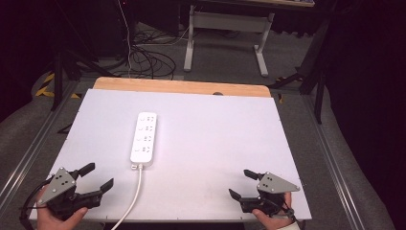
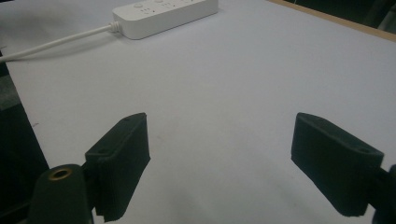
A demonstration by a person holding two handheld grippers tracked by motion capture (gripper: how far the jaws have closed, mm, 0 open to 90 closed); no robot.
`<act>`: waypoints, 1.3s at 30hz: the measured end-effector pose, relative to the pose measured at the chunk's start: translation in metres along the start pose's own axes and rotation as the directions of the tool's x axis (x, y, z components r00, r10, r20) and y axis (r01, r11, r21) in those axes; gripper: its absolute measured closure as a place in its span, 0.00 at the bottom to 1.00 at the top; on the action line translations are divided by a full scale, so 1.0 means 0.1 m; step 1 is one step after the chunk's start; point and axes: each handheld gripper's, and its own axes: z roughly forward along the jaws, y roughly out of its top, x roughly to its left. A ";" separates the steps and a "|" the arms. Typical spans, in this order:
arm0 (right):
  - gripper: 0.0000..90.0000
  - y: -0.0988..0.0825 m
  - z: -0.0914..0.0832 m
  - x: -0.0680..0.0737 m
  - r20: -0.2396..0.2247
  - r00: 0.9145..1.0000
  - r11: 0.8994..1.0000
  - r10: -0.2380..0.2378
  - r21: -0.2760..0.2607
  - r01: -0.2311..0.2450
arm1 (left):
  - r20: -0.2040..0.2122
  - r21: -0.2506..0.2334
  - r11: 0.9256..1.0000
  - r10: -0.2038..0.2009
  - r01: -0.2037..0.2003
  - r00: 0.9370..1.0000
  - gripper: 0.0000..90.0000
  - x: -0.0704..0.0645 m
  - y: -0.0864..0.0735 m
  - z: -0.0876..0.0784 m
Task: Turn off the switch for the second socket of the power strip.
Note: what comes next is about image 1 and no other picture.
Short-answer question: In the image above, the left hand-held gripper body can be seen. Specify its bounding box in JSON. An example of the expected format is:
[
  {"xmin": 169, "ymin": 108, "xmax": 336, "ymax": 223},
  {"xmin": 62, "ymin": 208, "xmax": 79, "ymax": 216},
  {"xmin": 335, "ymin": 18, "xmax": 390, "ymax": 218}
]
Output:
[{"xmin": 37, "ymin": 167, "xmax": 103, "ymax": 221}]

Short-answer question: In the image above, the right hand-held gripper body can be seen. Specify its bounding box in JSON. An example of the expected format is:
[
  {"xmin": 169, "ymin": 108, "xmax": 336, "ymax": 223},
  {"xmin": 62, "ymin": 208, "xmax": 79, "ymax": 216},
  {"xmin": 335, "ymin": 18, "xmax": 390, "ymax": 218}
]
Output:
[{"xmin": 238, "ymin": 172, "xmax": 302, "ymax": 217}]

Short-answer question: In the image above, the person's right hand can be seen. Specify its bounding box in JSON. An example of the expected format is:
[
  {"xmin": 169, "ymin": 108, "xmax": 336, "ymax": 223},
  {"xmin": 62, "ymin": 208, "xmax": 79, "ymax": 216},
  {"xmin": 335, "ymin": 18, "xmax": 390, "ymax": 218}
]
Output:
[{"xmin": 251, "ymin": 191, "xmax": 294, "ymax": 230}]

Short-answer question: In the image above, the person's left hand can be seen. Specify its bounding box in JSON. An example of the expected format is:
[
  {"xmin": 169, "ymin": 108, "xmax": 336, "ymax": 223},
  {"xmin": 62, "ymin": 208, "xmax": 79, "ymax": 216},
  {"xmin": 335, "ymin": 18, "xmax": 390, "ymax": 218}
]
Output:
[{"xmin": 35, "ymin": 187, "xmax": 89, "ymax": 230}]

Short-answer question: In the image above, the white board sheet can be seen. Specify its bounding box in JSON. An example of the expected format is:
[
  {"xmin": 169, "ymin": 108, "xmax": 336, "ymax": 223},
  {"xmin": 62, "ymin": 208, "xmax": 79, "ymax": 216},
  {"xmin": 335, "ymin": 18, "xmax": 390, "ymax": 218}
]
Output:
[{"xmin": 29, "ymin": 88, "xmax": 312, "ymax": 223}]

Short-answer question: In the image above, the white power strip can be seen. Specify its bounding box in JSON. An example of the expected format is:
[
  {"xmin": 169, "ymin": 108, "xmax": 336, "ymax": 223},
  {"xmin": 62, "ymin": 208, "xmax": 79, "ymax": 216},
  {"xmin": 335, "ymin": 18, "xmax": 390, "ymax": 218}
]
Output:
[{"xmin": 129, "ymin": 111, "xmax": 158, "ymax": 168}]

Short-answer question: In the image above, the yellow black floor tape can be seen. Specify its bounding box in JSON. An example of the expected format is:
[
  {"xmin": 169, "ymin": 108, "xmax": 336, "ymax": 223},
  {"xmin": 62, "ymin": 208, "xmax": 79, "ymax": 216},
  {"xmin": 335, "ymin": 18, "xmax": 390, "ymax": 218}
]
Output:
[{"xmin": 34, "ymin": 72, "xmax": 81, "ymax": 100}]

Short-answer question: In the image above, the black tripod stand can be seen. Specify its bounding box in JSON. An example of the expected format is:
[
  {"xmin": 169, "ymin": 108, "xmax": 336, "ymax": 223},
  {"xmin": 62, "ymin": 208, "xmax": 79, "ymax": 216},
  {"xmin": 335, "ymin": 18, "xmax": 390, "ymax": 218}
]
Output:
[{"xmin": 51, "ymin": 0, "xmax": 120, "ymax": 112}]

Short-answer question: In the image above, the black metal stand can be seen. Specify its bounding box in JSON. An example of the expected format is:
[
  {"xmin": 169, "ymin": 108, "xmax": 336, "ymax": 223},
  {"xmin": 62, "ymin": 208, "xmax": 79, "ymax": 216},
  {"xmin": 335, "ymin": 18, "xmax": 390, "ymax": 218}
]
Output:
[{"xmin": 268, "ymin": 18, "xmax": 331, "ymax": 125}]

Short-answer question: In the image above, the black curtain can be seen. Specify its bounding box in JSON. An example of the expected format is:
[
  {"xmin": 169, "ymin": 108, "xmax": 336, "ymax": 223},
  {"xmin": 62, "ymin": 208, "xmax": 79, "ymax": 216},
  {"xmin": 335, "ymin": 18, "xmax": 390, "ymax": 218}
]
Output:
[{"xmin": 324, "ymin": 0, "xmax": 406, "ymax": 224}]

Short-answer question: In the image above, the wooden desk top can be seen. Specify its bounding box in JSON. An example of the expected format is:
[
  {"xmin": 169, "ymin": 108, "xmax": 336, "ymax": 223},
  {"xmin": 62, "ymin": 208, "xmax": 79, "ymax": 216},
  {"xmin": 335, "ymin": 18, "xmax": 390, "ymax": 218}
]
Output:
[{"xmin": 197, "ymin": 0, "xmax": 316, "ymax": 9}]

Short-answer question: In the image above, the white power strip cable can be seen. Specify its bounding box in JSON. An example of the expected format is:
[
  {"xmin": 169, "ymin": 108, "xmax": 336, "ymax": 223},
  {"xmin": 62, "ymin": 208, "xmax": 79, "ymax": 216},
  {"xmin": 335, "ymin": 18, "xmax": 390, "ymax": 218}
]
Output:
[{"xmin": 109, "ymin": 163, "xmax": 145, "ymax": 230}]

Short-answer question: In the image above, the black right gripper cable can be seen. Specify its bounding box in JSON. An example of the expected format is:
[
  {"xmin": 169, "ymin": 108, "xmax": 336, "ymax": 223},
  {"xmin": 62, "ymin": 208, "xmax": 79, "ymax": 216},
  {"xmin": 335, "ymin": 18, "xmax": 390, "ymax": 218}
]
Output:
[{"xmin": 281, "ymin": 202, "xmax": 304, "ymax": 230}]

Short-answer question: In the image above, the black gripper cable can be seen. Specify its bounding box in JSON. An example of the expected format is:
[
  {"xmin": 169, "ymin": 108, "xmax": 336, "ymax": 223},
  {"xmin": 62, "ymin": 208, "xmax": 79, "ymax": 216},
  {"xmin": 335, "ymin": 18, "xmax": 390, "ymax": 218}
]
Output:
[
  {"xmin": 281, "ymin": 202, "xmax": 304, "ymax": 230},
  {"xmin": 18, "ymin": 177, "xmax": 55, "ymax": 230}
]

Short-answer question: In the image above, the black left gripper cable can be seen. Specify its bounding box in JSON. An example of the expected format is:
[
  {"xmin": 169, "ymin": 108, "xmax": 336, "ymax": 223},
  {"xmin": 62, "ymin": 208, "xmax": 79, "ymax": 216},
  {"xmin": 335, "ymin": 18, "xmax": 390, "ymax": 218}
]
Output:
[{"xmin": 18, "ymin": 177, "xmax": 55, "ymax": 230}]

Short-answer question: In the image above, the aluminium floor rail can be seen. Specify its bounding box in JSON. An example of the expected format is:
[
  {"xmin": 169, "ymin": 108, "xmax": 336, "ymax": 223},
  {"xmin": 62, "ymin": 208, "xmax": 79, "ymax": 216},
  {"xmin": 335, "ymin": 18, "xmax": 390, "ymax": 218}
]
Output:
[
  {"xmin": 0, "ymin": 80, "xmax": 80, "ymax": 209},
  {"xmin": 302, "ymin": 94, "xmax": 358, "ymax": 230}
]

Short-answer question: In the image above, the tangle of black floor cables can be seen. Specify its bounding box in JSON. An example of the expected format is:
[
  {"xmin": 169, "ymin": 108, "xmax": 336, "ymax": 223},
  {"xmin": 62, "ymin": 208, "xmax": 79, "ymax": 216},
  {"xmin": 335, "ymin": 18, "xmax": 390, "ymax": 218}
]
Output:
[{"xmin": 128, "ymin": 28, "xmax": 177, "ymax": 81}]

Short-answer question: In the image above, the thin white hanging cable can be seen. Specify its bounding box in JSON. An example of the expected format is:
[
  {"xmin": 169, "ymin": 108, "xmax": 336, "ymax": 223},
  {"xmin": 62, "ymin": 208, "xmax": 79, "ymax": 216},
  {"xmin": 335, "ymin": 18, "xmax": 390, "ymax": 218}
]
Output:
[{"xmin": 118, "ymin": 0, "xmax": 133, "ymax": 77}]

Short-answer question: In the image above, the white metal desk frame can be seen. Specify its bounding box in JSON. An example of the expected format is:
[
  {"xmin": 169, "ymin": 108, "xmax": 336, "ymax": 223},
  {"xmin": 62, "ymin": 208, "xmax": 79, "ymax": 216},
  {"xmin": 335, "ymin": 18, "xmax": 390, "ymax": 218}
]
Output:
[{"xmin": 183, "ymin": 4, "xmax": 276, "ymax": 79}]

